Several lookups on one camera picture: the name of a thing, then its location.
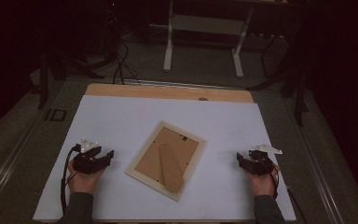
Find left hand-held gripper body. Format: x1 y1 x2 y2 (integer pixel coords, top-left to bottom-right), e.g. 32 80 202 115
73 137 106 175

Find white table sheet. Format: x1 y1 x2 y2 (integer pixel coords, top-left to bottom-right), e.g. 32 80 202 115
32 94 296 222

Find thin black cable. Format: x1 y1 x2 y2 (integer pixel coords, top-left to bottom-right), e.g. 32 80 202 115
286 186 308 224

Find black metal stand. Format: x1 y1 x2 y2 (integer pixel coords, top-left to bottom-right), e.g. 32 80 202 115
36 46 105 110
246 31 310 127

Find black rectangular floor bracket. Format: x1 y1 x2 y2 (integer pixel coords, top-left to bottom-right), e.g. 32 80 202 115
45 108 68 122

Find person's right hand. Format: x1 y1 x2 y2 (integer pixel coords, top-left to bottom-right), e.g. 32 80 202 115
245 163 282 197

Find wooden picture frame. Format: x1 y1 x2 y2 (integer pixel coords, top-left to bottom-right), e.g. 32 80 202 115
125 120 207 203

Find person's left hand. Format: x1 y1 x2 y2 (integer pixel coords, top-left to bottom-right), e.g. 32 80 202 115
67 159 106 194

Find white metal table frame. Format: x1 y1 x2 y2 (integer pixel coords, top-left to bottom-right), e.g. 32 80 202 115
162 0 255 78

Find black floor cables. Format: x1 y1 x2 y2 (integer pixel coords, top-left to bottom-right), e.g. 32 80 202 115
111 40 143 87

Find grey metal floor rail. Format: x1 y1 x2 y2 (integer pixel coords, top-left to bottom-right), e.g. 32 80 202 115
0 115 45 213
283 99 346 224

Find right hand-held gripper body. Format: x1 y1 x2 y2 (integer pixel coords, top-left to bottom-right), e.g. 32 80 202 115
245 143 283 177

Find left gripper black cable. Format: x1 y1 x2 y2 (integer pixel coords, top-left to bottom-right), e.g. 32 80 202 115
60 143 82 216

